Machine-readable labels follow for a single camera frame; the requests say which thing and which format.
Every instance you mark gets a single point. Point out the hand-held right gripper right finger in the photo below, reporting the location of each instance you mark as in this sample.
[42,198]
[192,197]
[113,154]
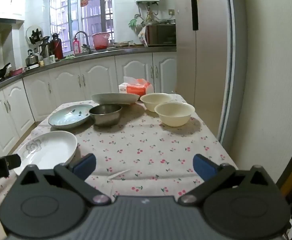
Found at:
[203,166]

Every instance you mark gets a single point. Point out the white mug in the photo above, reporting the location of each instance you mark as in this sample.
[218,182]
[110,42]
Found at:
[49,60]

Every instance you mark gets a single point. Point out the orange and white tissue pack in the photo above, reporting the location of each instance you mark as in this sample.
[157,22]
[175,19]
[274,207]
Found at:
[136,88]

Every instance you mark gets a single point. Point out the dark microwave oven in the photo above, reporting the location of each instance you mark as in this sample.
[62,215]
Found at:
[161,35]

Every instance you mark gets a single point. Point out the wall socket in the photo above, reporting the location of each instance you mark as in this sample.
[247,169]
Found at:
[171,12]

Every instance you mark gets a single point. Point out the red thermos flask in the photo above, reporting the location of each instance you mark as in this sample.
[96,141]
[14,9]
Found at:
[58,47]

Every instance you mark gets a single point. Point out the shallow metal tray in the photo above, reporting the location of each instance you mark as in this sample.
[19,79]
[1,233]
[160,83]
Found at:
[122,44]

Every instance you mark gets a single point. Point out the printed plastic bag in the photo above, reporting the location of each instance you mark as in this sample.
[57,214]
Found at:
[142,36]

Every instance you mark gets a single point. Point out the grey kitchen countertop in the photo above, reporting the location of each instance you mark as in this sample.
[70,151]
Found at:
[126,50]

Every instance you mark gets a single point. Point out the steel pot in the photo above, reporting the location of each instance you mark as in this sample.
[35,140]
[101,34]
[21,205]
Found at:
[171,22]

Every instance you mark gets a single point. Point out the steel kettle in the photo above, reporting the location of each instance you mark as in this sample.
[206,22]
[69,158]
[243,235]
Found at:
[31,60]

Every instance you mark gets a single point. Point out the white plate with grey flower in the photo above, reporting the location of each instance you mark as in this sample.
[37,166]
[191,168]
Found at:
[51,147]

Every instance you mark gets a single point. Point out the grey white bowl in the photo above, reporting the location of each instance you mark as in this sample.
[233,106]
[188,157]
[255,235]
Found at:
[106,118]

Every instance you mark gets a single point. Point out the green rubber gloves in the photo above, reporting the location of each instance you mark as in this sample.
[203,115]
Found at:
[133,23]

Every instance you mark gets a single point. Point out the red dish soap bottle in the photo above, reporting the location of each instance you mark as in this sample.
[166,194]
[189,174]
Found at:
[76,46]

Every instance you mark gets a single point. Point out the red plastic basket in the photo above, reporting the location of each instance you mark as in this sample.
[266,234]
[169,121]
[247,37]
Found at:
[100,41]

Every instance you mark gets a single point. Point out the black utensil rack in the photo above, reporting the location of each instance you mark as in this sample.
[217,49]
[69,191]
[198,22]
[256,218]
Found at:
[35,37]

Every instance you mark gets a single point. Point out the cream plastic bowl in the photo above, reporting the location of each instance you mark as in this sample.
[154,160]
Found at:
[153,101]
[173,116]

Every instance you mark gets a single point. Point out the silver refrigerator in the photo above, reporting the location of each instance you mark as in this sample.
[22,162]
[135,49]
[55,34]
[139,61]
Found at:
[206,67]

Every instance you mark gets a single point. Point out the pink pan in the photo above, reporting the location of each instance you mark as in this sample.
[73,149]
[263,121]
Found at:
[16,72]

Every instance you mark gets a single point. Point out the white base cabinets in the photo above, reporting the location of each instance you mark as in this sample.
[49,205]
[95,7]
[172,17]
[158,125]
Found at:
[98,72]

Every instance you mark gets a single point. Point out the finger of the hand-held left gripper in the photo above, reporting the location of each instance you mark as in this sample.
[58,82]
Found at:
[13,162]

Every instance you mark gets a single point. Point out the barred kitchen window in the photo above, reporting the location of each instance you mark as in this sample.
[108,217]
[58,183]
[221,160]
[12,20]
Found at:
[68,12]

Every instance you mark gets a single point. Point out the white induction cooker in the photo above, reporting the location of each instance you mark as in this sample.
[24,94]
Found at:
[31,67]

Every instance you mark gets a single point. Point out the red window decoration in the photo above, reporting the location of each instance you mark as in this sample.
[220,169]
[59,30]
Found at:
[84,0]

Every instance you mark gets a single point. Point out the chrome sink faucet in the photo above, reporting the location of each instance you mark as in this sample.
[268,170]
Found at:
[86,36]

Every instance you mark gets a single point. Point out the pale glazed plate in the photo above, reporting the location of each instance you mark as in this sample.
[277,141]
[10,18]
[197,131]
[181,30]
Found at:
[113,98]

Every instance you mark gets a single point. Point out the light blue floral plate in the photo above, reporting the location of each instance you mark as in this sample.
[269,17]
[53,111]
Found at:
[66,117]

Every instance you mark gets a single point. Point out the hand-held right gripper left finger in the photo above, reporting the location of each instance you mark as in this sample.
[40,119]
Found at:
[84,166]

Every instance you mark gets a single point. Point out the cherry print tablecloth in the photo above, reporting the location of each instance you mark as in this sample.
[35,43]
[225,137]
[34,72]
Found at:
[141,140]

